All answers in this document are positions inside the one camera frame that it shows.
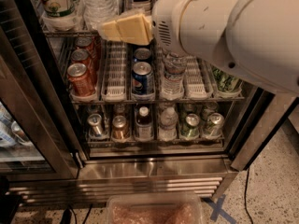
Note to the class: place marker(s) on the green can bottom right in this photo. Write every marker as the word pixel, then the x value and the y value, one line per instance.
pixel 213 125

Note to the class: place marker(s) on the red soda can middle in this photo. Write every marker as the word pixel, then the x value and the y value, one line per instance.
pixel 83 56

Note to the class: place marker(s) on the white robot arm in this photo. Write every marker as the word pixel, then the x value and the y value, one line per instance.
pixel 255 40

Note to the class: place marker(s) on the blue tape cross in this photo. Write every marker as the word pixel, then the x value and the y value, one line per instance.
pixel 217 210

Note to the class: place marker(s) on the red soda can back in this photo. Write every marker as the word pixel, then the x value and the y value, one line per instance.
pixel 88 44

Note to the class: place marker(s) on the blue pepsi can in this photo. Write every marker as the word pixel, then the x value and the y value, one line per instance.
pixel 142 78
pixel 142 55

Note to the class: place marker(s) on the copper can bottom shelf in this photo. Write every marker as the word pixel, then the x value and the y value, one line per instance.
pixel 120 128

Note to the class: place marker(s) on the green soda can front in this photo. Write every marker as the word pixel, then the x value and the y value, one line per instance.
pixel 224 81

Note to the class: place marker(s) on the silver can bottom shelf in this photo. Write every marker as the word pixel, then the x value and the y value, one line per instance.
pixel 95 122

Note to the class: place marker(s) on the small water bottle middle shelf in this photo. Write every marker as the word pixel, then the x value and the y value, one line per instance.
pixel 174 70

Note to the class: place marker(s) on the stainless steel fridge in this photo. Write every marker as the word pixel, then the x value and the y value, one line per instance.
pixel 108 166

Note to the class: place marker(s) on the blue Pepsi can front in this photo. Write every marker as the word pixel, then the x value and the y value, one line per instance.
pixel 142 78

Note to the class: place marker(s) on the clear water bottle top shelf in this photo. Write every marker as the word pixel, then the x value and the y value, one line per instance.
pixel 97 11

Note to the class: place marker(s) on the water bottle bottom shelf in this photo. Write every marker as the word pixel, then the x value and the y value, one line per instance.
pixel 167 124

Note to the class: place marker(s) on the clear plastic bin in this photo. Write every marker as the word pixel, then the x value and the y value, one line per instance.
pixel 155 208

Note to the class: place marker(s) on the blue Pepsi can middle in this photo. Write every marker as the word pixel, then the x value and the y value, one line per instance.
pixel 142 55

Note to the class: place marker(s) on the brown bottle white cap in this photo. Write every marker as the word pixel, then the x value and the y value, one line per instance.
pixel 144 129

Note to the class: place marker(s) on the empty white shelf tray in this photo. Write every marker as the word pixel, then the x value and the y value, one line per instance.
pixel 114 79

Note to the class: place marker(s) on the green can bottom left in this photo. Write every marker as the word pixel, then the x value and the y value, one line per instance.
pixel 190 126

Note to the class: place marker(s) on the glass fridge door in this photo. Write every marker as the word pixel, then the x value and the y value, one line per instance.
pixel 47 157

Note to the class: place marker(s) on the red soda can front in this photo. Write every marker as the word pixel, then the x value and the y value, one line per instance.
pixel 79 76

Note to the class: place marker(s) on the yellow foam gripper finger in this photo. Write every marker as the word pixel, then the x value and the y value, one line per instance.
pixel 132 26

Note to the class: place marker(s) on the red soda can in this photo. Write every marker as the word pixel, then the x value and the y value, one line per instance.
pixel 88 44
pixel 83 56
pixel 79 76

